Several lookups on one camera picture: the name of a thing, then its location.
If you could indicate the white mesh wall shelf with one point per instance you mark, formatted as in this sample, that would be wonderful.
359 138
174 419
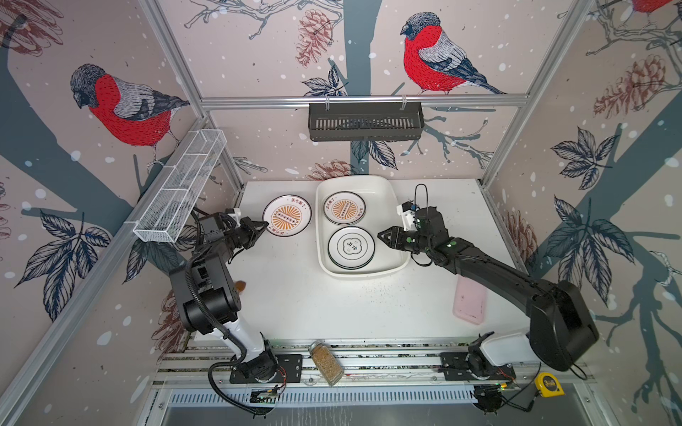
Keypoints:
171 206

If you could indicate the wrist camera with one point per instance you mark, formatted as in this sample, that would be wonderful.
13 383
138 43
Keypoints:
407 211
234 214

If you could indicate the glass jar of grains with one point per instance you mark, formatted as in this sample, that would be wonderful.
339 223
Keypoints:
326 362

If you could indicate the black hanging wire basket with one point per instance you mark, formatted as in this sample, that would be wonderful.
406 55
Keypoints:
396 121

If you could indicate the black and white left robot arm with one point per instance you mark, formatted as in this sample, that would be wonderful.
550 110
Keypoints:
207 297

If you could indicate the yellow tape measure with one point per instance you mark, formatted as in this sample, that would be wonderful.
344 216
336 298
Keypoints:
548 386

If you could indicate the orange sunburst plate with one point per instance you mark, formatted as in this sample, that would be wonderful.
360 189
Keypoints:
287 215
344 208

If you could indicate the white plastic bin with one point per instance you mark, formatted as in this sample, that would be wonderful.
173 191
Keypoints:
381 214

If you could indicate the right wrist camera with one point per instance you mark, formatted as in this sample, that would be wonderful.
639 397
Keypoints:
407 211

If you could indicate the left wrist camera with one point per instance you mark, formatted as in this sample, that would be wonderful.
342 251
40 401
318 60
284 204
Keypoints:
234 214

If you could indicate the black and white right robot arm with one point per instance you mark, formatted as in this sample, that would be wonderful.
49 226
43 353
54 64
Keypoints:
561 329

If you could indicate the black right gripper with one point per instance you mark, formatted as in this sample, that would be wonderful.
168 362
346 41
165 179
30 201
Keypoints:
397 236

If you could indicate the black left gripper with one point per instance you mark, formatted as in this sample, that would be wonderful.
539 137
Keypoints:
248 225

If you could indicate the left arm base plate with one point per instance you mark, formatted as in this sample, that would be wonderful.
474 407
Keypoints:
288 370

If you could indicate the white plate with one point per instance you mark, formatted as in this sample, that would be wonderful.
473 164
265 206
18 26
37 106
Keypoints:
351 248

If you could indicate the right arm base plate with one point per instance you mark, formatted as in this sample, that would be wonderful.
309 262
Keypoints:
453 366

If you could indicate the small circuit board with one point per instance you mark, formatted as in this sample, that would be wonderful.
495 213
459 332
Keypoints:
262 397

